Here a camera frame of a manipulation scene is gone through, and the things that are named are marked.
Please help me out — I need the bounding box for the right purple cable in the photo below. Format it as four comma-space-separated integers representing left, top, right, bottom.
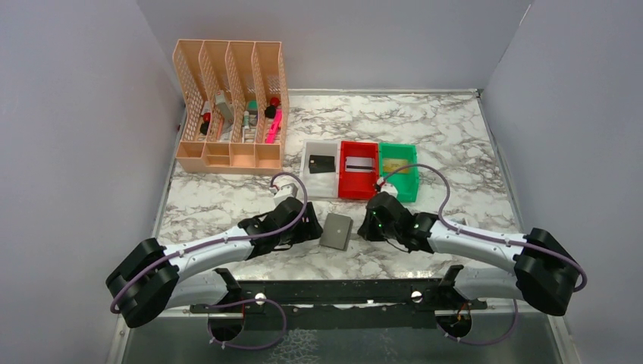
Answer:
376, 163, 588, 347

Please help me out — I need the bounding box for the black card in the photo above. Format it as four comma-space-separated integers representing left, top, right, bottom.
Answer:
308, 155, 336, 174

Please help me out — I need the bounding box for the grey metal card holder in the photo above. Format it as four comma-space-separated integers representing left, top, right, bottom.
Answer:
319, 213, 353, 251

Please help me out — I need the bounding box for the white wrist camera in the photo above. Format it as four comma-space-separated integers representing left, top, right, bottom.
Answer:
375, 178, 398, 198
270, 184, 298, 206

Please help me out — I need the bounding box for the pink highlighter pen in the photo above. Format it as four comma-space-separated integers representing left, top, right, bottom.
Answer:
265, 108, 283, 144

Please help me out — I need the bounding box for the purple cable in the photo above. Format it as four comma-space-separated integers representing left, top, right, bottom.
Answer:
109, 172, 309, 315
376, 163, 588, 347

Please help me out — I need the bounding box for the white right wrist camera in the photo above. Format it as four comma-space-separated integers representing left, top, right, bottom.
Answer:
375, 178, 398, 198

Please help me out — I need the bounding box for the green plastic bin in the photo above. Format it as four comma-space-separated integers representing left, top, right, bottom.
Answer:
378, 143, 420, 202

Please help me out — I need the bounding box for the white striped card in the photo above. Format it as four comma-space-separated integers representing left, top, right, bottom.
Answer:
345, 156, 375, 173

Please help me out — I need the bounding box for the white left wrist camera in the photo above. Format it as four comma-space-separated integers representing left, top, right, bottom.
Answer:
270, 184, 298, 206

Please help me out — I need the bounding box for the white plastic bin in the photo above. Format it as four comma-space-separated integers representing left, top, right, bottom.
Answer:
300, 140, 340, 199

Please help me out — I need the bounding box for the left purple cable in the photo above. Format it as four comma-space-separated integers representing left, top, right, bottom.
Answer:
109, 172, 309, 315

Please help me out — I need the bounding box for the gold card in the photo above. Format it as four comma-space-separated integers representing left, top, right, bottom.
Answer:
382, 158, 409, 174

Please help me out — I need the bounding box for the grey box in organizer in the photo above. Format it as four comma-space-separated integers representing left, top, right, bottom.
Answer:
214, 90, 234, 122

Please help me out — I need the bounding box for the peach plastic desk organizer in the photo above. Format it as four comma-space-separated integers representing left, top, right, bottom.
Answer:
172, 39, 290, 175

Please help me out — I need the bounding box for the red plastic bin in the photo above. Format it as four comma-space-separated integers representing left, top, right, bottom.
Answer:
338, 140, 379, 200

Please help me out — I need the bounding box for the black mounting rail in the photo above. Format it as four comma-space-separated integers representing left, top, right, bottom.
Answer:
125, 278, 488, 333

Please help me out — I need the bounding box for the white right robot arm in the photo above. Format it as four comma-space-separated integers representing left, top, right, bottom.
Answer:
358, 192, 585, 316

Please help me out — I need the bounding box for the green capped bottle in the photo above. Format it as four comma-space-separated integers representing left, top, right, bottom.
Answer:
244, 100, 258, 127

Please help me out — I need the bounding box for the red black stamp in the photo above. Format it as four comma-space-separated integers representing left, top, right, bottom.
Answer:
264, 97, 281, 119

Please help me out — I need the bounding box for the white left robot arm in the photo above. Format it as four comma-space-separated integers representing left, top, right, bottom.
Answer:
105, 197, 323, 328

